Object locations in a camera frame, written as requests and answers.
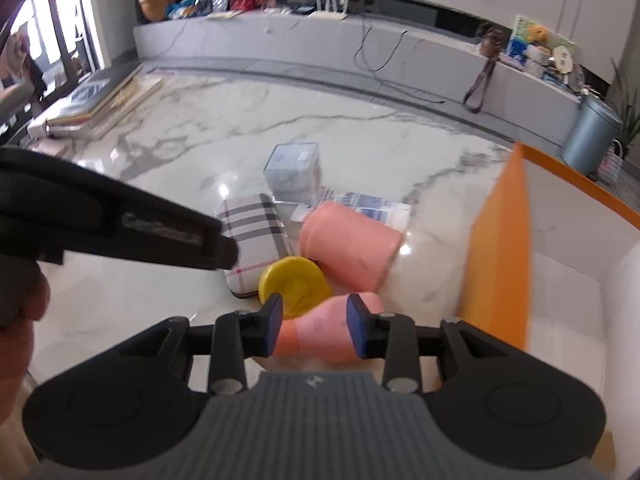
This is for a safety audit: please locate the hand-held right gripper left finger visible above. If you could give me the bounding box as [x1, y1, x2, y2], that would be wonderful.
[120, 292, 284, 395]

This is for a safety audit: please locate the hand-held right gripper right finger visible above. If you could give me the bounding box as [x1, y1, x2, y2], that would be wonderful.
[347, 293, 507, 395]

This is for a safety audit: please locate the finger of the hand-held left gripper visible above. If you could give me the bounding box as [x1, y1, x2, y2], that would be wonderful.
[199, 216, 240, 272]

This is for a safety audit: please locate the plaid zip case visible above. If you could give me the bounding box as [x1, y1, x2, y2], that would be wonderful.
[214, 193, 297, 301]

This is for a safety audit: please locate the pink waisted bottle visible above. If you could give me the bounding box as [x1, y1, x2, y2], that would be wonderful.
[276, 291, 387, 365]

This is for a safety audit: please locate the yellow round lid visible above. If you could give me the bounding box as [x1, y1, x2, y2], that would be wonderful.
[258, 256, 334, 320]

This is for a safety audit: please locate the pink plastic cup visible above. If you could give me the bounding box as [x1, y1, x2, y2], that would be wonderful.
[299, 201, 406, 292]

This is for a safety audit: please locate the orange storage box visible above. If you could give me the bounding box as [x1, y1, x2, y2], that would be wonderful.
[457, 141, 640, 478]

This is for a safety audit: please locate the person's left hand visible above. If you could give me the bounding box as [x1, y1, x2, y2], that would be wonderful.
[0, 262, 52, 401]

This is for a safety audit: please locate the clear plastic box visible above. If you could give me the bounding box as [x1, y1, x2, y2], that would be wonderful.
[263, 142, 321, 204]

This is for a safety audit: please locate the stack of picture frames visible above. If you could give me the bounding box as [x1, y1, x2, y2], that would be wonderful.
[27, 64, 165, 148]

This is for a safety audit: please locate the white tube with blue print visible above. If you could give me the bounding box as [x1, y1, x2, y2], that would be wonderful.
[291, 187, 414, 237]

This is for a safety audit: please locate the marble tv cabinet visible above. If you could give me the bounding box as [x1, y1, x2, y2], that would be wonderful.
[132, 9, 583, 147]

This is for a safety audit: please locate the gold vase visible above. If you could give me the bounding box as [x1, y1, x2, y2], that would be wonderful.
[137, 0, 179, 24]

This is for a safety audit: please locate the white router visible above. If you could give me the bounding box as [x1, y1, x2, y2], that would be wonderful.
[307, 0, 352, 20]

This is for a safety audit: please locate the woven basket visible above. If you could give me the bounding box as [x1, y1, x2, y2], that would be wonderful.
[597, 139, 627, 186]

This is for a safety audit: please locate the grey metal trash bin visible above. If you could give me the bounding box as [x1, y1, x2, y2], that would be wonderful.
[560, 93, 624, 177]

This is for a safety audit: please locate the colourful picture board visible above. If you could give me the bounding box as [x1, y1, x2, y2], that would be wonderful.
[506, 14, 577, 80]

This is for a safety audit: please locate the tall green potted plant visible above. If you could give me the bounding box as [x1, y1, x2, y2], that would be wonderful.
[607, 57, 640, 163]

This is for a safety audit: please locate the black cable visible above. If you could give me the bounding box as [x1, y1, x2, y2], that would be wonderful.
[353, 10, 447, 106]

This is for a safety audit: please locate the brown camera with strap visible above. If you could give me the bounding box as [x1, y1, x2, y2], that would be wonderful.
[462, 24, 504, 114]

